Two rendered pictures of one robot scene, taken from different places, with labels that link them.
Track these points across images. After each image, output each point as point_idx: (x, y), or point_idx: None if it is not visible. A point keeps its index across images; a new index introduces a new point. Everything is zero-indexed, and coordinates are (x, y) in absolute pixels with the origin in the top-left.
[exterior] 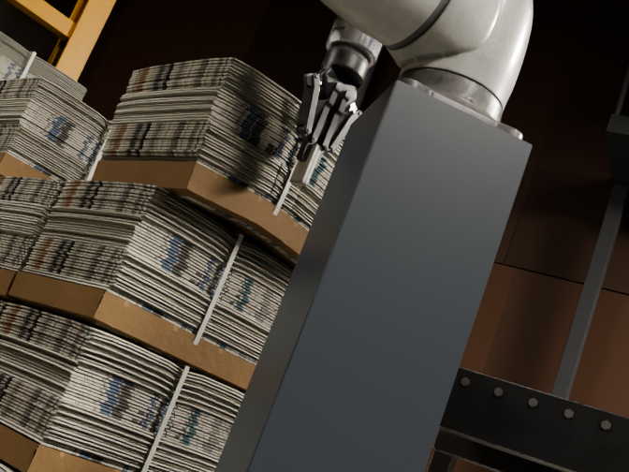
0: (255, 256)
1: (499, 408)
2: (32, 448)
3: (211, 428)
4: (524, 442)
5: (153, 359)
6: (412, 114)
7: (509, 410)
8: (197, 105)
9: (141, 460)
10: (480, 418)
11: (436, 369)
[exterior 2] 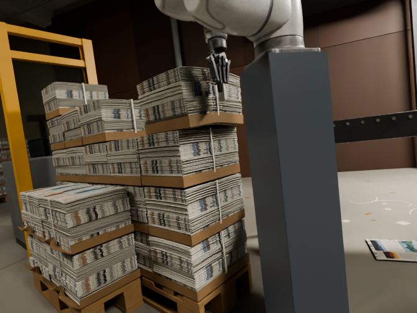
0: (217, 131)
1: None
2: (188, 237)
3: (230, 191)
4: None
5: (206, 185)
6: (280, 64)
7: None
8: (175, 92)
9: (218, 215)
10: None
11: (329, 158)
